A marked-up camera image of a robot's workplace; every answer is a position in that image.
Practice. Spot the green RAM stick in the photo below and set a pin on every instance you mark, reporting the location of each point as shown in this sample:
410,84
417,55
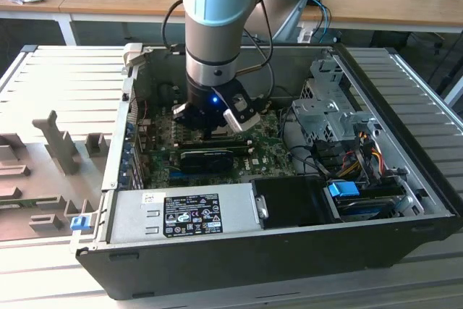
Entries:
14,203

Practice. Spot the grey power supply unit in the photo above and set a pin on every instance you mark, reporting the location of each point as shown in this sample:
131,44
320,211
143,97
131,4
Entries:
144,215

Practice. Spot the black hard disk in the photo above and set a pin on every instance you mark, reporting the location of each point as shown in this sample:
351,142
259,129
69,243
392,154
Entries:
365,207

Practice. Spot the brown parts rack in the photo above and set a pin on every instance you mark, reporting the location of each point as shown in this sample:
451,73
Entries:
43,178

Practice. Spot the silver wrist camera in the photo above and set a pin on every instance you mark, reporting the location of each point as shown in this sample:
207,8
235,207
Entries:
179,110

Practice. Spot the black graphics card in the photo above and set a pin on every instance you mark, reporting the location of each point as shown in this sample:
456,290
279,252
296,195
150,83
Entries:
206,160

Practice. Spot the black PC case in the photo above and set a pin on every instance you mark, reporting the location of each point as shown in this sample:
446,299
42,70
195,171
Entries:
253,265

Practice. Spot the green motherboard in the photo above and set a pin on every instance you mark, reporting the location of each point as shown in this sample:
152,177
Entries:
260,131

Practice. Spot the blue disk carrier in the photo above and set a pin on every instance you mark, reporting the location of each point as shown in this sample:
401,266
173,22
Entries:
341,189

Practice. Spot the blue plastic latch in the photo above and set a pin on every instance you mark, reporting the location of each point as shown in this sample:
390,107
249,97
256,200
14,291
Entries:
80,224

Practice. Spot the black camera bracket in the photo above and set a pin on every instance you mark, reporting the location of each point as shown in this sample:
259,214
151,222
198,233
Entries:
235,93

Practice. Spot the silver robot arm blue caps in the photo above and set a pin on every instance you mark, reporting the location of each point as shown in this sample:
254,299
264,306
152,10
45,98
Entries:
213,5

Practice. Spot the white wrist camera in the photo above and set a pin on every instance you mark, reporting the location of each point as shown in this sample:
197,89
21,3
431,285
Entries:
233,119

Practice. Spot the metal drive cage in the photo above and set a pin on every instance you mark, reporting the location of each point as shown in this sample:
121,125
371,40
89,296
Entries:
325,117

